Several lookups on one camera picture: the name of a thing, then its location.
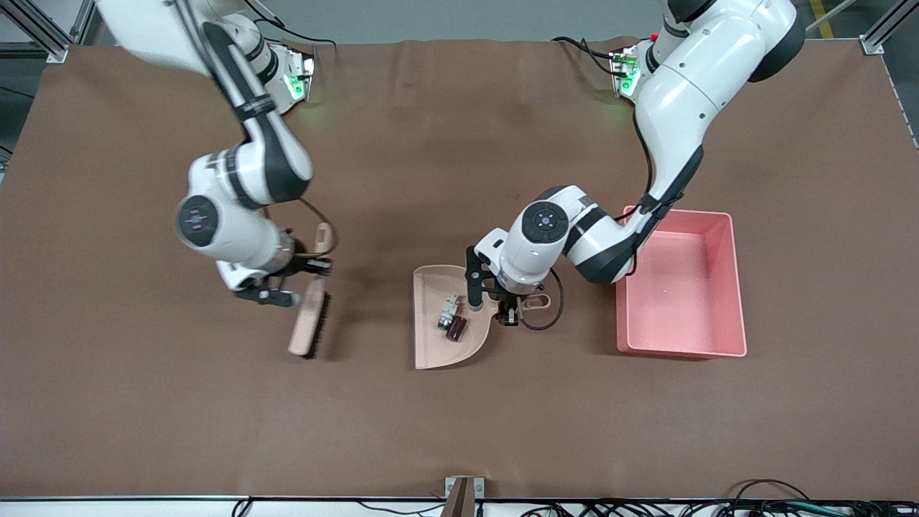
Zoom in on beige plastic dustpan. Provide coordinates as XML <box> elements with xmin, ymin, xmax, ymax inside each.
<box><xmin>413</xmin><ymin>265</ymin><xmax>551</xmax><ymax>371</ymax></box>

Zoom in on brown table cover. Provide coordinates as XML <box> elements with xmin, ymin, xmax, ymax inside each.
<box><xmin>0</xmin><ymin>36</ymin><xmax>919</xmax><ymax>500</ymax></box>

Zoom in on black base cable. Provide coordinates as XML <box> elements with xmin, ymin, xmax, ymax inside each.
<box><xmin>551</xmin><ymin>36</ymin><xmax>620</xmax><ymax>77</ymax></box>
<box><xmin>251</xmin><ymin>14</ymin><xmax>338</xmax><ymax>52</ymax></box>

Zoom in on black left base cable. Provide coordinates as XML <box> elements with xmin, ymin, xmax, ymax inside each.
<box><xmin>551</xmin><ymin>36</ymin><xmax>620</xmax><ymax>77</ymax></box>

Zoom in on black right base cable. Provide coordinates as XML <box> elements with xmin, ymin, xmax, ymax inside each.
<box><xmin>251</xmin><ymin>14</ymin><xmax>338</xmax><ymax>52</ymax></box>

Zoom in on beige hand brush black bristles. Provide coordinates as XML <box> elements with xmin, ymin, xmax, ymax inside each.
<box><xmin>287</xmin><ymin>222</ymin><xmax>335</xmax><ymax>359</ymax></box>

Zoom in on black cable bundle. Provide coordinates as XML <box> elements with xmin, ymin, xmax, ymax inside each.
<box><xmin>517</xmin><ymin>478</ymin><xmax>919</xmax><ymax>517</ymax></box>

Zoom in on pink plastic bin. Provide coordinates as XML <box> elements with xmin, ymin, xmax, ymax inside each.
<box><xmin>615</xmin><ymin>205</ymin><xmax>748</xmax><ymax>358</ymax></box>

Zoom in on metal table edge bracket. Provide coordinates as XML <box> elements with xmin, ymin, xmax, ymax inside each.
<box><xmin>444</xmin><ymin>476</ymin><xmax>485</xmax><ymax>517</ymax></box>

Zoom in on aluminium frame profile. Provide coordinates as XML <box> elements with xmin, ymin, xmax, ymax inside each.
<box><xmin>860</xmin><ymin>0</ymin><xmax>919</xmax><ymax>55</ymax></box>
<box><xmin>0</xmin><ymin>0</ymin><xmax>94</xmax><ymax>62</ymax></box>

